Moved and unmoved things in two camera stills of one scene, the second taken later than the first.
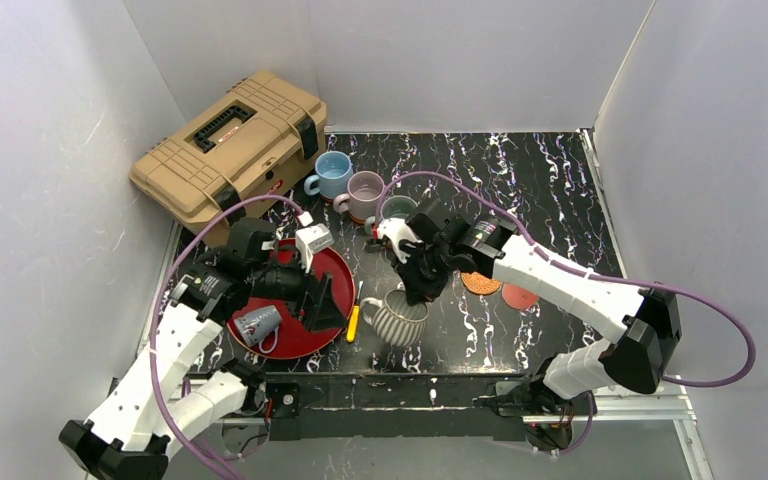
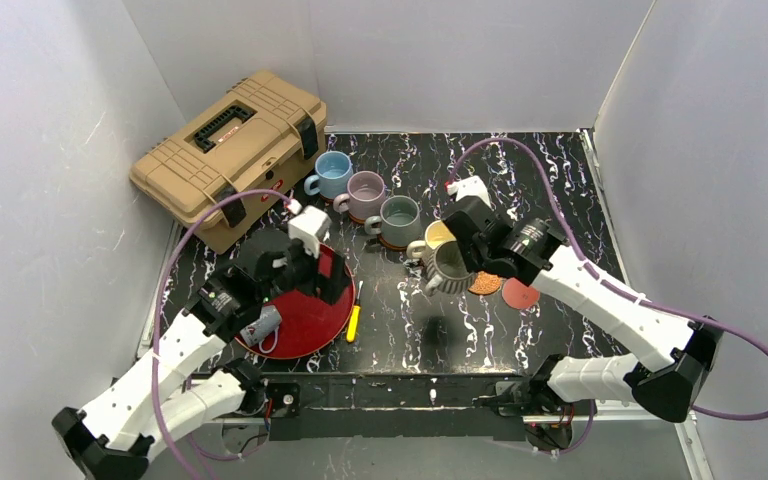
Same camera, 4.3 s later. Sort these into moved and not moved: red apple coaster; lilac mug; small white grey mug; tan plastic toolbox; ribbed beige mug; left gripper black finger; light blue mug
Moved: ribbed beige mug; left gripper black finger
Not moved: small white grey mug; light blue mug; red apple coaster; lilac mug; tan plastic toolbox
